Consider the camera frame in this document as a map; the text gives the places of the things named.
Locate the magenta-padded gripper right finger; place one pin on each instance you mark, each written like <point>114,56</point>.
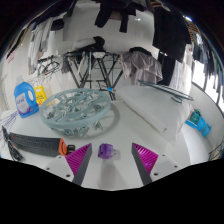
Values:
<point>146,159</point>

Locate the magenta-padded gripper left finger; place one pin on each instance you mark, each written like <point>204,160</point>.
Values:
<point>78,159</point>

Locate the purple charger block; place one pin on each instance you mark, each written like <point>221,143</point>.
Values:
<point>106,151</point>

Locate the black power strip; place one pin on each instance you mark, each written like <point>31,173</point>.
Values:
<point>35,143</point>

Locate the white pillow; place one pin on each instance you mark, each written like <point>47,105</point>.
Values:
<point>156,108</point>

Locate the blue plastic clothes brush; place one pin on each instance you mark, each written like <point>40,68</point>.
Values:
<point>198,123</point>

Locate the dark long pole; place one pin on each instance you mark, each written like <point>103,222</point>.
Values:
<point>166,89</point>

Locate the blue detergent bottle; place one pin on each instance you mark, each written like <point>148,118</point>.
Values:
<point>25,100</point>

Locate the grey garment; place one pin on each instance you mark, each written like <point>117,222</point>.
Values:
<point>141,66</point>

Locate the black folding drying rack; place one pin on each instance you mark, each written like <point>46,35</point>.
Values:
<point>96,66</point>

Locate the white and black clothes pile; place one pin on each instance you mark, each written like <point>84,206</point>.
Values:
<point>90,43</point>

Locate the dark hanging clothes row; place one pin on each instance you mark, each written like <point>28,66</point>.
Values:
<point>170,33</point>

